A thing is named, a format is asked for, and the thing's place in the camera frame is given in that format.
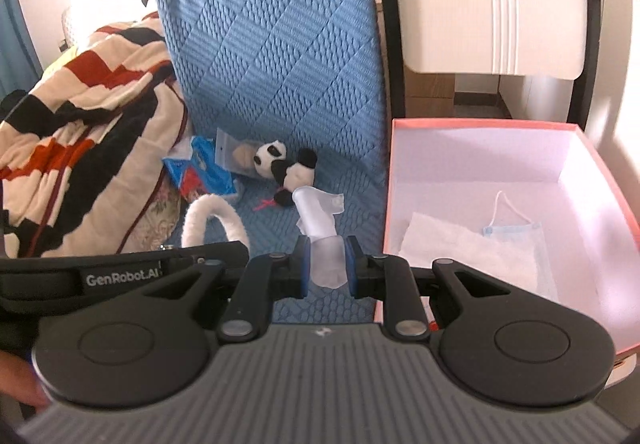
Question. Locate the person's left hand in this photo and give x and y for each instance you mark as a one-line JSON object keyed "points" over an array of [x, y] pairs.
{"points": [[20, 381]]}

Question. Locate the white fluffy headband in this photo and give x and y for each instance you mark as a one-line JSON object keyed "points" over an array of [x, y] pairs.
{"points": [[200, 214]]}

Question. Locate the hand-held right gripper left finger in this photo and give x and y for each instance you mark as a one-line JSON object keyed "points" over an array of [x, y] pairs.
{"points": [[303, 269]]}

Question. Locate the clear zip bag with beige toy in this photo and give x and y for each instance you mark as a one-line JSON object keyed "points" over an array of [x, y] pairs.
{"points": [[242, 157]]}

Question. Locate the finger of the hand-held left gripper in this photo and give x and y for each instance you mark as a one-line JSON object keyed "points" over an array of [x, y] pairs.
{"points": [[235, 255]]}

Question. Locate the panda plush toy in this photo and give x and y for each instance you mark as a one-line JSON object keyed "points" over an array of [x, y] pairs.
{"points": [[295, 172]]}

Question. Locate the blue tissue packet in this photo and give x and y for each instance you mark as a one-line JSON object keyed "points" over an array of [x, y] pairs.
{"points": [[200, 174]]}

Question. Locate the pink box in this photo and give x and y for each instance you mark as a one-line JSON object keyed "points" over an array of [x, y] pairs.
{"points": [[475, 154]]}

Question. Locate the white textured pillow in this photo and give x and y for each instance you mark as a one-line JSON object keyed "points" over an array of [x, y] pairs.
{"points": [[67, 27]]}

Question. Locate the floral cushion with maroon piping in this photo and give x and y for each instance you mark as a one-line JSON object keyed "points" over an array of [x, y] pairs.
{"points": [[155, 214]]}

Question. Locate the blue curtain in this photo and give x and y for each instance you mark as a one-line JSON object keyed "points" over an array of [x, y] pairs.
{"points": [[17, 24]]}

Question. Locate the blue textured chair cover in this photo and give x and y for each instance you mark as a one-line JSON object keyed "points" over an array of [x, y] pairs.
{"points": [[275, 49]]}

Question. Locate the blue face mask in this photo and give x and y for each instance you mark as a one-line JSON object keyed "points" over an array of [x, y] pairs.
{"points": [[535, 249]]}

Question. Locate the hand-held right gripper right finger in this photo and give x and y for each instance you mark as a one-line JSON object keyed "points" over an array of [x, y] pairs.
{"points": [[351, 269]]}

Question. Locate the striped blanket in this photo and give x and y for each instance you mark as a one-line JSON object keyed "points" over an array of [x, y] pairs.
{"points": [[100, 74]]}

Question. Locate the white tissue sheet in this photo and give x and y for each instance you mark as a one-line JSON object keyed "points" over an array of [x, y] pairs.
{"points": [[450, 239]]}

